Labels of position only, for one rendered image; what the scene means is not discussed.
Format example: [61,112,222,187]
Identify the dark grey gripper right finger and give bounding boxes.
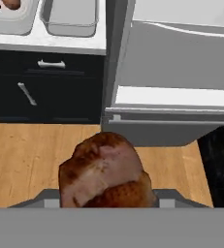
[152,188,211,209]

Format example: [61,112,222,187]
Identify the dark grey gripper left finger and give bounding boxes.
[8,188,62,209]

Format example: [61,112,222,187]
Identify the brown roasted chicken drumstick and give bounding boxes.
[0,0,22,12]
[58,131,159,208]

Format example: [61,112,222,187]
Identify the black cabinet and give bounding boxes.
[196,125,224,209]

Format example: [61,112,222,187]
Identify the black cupboard door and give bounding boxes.
[0,75,105,125]

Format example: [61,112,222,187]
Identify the grey fridge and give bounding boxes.
[101,0,224,148]

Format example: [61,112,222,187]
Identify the black drawer front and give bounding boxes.
[0,49,106,78]

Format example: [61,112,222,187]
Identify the white cupboard door handle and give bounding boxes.
[16,81,38,107]

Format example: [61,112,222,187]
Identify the white drawer handle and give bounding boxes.
[37,59,67,70]

